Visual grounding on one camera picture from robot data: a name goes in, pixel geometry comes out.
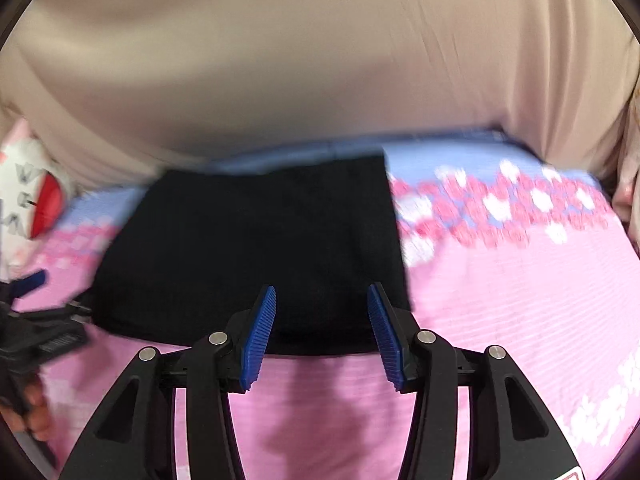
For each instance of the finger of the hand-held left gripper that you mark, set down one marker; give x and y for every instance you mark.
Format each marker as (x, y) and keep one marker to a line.
(27, 282)
(65, 314)

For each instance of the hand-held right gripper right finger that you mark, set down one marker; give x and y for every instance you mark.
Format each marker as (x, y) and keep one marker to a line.
(385, 340)

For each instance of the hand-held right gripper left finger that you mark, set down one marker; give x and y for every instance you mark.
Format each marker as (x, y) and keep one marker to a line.
(257, 340)

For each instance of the black pants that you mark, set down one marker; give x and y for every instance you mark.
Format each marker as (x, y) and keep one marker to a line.
(250, 230)

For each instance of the person's left hand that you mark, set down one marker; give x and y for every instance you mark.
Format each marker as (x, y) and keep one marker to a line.
(37, 407)

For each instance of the cat face print pillow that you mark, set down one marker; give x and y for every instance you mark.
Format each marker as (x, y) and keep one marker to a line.
(25, 157)

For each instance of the pink floral blanket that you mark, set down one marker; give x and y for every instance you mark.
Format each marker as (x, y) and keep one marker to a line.
(500, 285)

